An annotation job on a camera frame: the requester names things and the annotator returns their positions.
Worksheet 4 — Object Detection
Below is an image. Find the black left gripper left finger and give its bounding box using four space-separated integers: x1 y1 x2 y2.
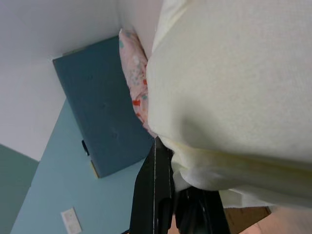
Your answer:
128 136 175 234

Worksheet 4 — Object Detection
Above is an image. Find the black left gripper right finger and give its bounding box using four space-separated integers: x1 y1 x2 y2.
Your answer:
175 186 231 234

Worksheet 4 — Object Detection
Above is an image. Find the pink patterned pillow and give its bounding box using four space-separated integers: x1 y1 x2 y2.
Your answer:
118 28 156 137

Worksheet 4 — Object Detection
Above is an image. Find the cream cartoon print comforter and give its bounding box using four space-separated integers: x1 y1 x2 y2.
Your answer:
146 0 312 209

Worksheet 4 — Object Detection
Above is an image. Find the black remote control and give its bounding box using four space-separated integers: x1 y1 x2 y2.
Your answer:
81 139 90 156

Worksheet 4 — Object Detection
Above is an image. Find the blue upholstered headboard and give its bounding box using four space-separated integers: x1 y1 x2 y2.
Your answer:
52 35 156 179

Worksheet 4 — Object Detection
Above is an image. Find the white wall switch plate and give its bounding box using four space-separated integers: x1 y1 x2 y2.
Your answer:
60 207 83 234

